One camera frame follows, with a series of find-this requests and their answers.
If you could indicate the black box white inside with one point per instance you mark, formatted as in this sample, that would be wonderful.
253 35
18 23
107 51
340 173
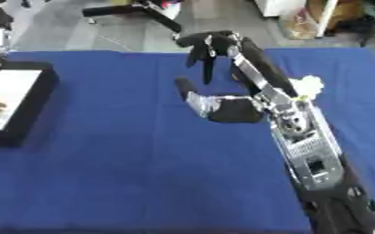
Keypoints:
15 97

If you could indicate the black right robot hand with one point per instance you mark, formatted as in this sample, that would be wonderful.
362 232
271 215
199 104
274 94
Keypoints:
260 64

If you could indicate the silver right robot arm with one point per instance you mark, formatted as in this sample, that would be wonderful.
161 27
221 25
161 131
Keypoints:
316 158

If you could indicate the black office chair base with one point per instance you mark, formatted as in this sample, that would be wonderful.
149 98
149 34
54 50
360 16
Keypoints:
137 10

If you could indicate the white soft toy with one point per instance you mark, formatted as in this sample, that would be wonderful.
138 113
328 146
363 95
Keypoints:
309 85

